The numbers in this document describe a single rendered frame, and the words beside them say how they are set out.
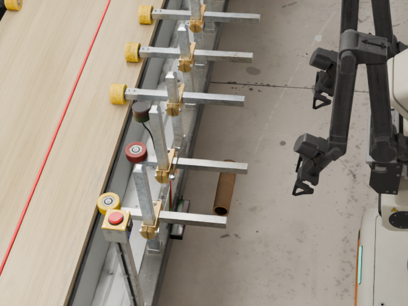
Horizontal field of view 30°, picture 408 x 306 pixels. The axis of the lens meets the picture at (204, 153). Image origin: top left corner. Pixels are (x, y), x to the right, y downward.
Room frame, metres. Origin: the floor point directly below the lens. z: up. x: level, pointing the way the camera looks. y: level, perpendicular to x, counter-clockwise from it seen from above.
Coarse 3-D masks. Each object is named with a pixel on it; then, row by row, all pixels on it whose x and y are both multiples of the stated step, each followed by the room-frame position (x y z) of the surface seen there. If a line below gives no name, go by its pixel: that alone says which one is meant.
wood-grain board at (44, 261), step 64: (64, 0) 2.90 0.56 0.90; (128, 0) 2.85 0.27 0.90; (0, 64) 2.49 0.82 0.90; (64, 64) 2.45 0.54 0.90; (128, 64) 2.41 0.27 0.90; (0, 128) 2.11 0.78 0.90; (64, 128) 2.08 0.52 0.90; (0, 192) 1.78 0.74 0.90; (64, 192) 1.75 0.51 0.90; (0, 256) 1.50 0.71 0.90; (64, 256) 1.48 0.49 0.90
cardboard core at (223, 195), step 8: (224, 160) 2.56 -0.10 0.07; (232, 160) 2.55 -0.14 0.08; (224, 176) 2.45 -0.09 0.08; (232, 176) 2.45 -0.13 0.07; (224, 184) 2.40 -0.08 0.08; (232, 184) 2.41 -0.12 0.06; (216, 192) 2.37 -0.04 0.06; (224, 192) 2.35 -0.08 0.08; (232, 192) 2.37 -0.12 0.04; (216, 200) 2.31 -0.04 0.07; (224, 200) 2.30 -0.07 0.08; (216, 208) 2.30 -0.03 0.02; (224, 208) 2.30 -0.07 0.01
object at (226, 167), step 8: (144, 160) 1.90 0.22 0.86; (152, 160) 1.90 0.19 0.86; (176, 160) 1.89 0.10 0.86; (184, 160) 1.88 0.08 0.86; (192, 160) 1.88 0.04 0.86; (200, 160) 1.88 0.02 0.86; (208, 160) 1.87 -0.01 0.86; (176, 168) 1.87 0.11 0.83; (184, 168) 1.87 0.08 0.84; (192, 168) 1.86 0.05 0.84; (200, 168) 1.85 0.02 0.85; (208, 168) 1.84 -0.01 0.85; (216, 168) 1.84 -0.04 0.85; (224, 168) 1.83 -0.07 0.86; (232, 168) 1.82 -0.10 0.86; (240, 168) 1.82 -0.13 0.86
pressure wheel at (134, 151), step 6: (132, 144) 1.95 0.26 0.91; (138, 144) 1.94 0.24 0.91; (144, 144) 1.94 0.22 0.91; (126, 150) 1.92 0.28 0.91; (132, 150) 1.92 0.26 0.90; (138, 150) 1.92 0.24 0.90; (144, 150) 1.91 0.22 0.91; (126, 156) 1.91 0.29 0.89; (132, 156) 1.89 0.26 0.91; (138, 156) 1.89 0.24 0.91; (144, 156) 1.90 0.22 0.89; (132, 162) 1.89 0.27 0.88; (138, 162) 1.88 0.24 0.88
